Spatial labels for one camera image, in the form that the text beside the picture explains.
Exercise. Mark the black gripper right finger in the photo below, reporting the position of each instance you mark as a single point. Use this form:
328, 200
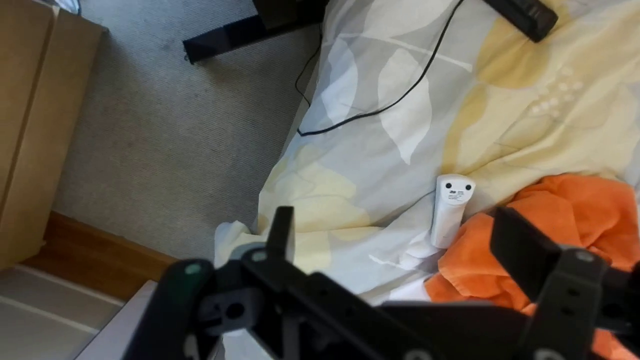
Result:
567, 293

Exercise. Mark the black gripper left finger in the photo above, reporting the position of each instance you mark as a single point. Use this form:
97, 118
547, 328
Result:
267, 306

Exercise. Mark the orange cloth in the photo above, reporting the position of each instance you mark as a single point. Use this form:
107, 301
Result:
572, 206

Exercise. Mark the yellow grey leaf-print duvet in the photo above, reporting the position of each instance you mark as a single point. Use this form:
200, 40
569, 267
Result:
373, 167

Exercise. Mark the brown wooden floor trim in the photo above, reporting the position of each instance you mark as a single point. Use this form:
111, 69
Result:
93, 256

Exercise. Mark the white closet door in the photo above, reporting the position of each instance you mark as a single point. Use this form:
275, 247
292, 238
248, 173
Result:
46, 320

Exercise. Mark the black stick-shaped device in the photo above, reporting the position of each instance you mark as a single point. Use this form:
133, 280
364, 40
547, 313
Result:
526, 16

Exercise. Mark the brown wooden dresser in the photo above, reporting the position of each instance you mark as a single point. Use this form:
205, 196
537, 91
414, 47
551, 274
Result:
33, 121

